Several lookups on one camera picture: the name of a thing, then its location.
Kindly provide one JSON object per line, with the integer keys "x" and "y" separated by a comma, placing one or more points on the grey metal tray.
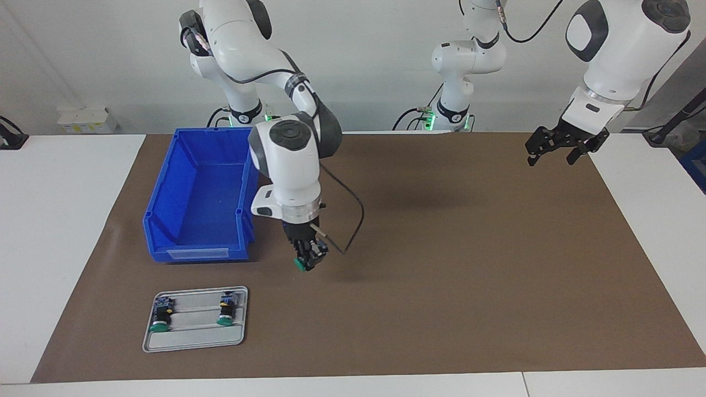
{"x": 193, "y": 339}

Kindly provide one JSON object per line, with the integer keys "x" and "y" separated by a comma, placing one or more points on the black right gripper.
{"x": 303, "y": 231}

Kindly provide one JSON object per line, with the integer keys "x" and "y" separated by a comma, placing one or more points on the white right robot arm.
{"x": 287, "y": 160}

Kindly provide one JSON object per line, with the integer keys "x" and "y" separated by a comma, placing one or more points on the white wall socket box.
{"x": 83, "y": 120}

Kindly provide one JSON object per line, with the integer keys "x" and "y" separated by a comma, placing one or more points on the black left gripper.
{"x": 576, "y": 135}

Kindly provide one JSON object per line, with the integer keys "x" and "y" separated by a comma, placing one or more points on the blue plastic storage bin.
{"x": 198, "y": 187}

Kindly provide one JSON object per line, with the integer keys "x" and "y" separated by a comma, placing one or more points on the black tripod leg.
{"x": 675, "y": 118}

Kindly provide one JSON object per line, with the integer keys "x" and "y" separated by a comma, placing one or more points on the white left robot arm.
{"x": 618, "y": 49}

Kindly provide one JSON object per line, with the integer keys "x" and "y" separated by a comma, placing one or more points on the black table clamp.
{"x": 11, "y": 138}

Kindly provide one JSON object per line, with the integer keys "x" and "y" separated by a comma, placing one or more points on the blue crate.
{"x": 698, "y": 165}

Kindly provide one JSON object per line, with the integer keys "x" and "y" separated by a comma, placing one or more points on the brown table mat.
{"x": 441, "y": 275}

